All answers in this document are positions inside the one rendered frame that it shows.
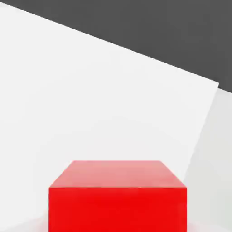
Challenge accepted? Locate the small red cube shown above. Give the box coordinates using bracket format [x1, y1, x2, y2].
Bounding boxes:
[48, 160, 188, 232]

